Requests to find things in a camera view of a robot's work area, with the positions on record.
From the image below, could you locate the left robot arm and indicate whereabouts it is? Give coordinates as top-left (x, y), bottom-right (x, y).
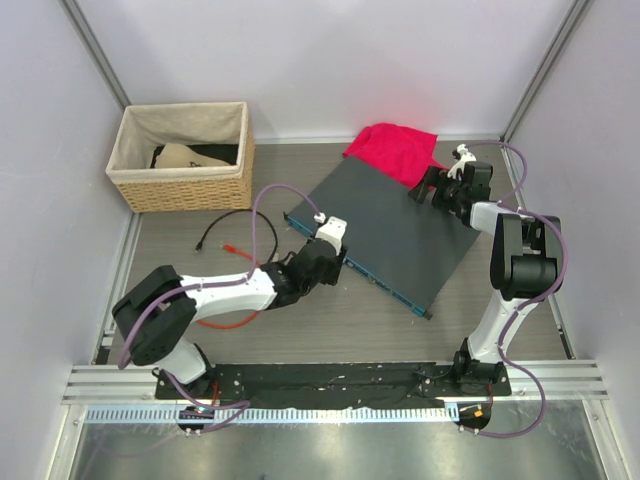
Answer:
top-left (112, 239), bottom-right (347, 398)

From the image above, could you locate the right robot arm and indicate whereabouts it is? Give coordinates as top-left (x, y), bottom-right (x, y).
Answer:
top-left (409, 161), bottom-right (568, 393)

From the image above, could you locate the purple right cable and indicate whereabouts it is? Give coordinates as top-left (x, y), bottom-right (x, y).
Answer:
top-left (467, 139), bottom-right (571, 439)

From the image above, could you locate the slotted cable duct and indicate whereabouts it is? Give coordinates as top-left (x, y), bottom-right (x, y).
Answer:
top-left (84, 403), bottom-right (459, 424)

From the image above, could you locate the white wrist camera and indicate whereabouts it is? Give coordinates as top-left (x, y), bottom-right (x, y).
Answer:
top-left (447, 144), bottom-right (477, 180)
top-left (314, 213), bottom-right (347, 253)

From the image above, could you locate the beige and black cloth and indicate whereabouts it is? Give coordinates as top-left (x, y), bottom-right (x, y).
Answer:
top-left (151, 143), bottom-right (238, 169)

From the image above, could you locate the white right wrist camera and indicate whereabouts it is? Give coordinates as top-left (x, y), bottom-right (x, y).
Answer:
top-left (447, 144), bottom-right (477, 180)

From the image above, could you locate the wicker basket with liner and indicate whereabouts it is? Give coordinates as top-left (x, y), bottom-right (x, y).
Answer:
top-left (106, 101), bottom-right (255, 213)

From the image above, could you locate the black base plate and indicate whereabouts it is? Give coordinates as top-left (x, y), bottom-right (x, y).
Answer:
top-left (184, 362), bottom-right (512, 410)

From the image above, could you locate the pink red cloth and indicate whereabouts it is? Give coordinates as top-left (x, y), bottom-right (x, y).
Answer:
top-left (342, 123), bottom-right (443, 188)

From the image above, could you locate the red ethernet cable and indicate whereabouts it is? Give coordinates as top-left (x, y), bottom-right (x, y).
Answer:
top-left (197, 243), bottom-right (264, 330)

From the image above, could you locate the grey blue network switch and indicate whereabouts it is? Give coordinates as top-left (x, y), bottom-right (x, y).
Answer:
top-left (309, 157), bottom-right (479, 318)

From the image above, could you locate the black ethernet cable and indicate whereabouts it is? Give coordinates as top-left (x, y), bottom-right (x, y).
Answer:
top-left (194, 209), bottom-right (279, 261)

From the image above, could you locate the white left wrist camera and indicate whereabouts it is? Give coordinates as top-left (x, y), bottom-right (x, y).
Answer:
top-left (314, 213), bottom-right (347, 253)

